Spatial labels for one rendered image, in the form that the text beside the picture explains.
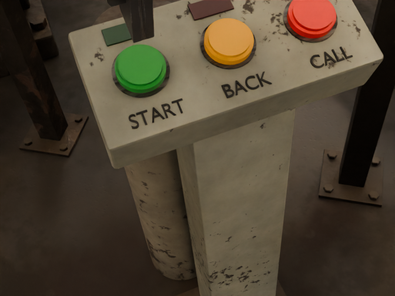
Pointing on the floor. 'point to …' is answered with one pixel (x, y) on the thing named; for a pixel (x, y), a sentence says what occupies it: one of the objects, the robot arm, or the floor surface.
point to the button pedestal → (226, 124)
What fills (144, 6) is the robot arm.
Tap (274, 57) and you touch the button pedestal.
